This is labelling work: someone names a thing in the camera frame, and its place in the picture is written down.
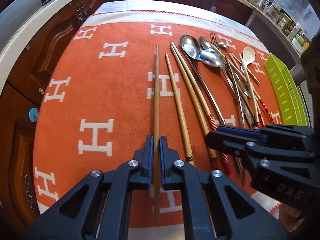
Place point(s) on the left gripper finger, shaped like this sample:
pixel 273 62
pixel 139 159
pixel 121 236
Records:
pixel 251 149
pixel 284 137

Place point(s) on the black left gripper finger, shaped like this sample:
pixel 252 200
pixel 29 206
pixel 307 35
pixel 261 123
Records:
pixel 213 206
pixel 98 206

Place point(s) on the wooden chopstick red stripes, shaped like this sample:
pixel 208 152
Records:
pixel 200 101

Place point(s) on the wooden chopstick gold band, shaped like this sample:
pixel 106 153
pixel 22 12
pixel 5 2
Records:
pixel 192 96

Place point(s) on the plain wooden chopstick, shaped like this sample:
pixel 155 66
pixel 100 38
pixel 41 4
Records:
pixel 156 132

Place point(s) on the white ceramic spoon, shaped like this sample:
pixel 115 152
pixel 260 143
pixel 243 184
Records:
pixel 248 57

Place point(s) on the steel tablespoon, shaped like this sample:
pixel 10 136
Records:
pixel 213 59

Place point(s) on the small wooden-handled spoon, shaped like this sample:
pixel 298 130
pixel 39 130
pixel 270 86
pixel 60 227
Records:
pixel 226 47

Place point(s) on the steel fork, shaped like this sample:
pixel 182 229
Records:
pixel 214 42

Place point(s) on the small steel spoon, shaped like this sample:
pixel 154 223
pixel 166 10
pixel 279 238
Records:
pixel 207 46

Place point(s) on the large long-handled steel spoon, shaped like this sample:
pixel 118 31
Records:
pixel 191 49

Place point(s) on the wooden chopstick black band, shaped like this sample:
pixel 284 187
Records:
pixel 180 112

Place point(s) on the green plastic utensil tray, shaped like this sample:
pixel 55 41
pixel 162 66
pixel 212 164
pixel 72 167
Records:
pixel 289 101

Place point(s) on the orange H-pattern blanket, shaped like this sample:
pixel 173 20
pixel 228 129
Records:
pixel 98 106

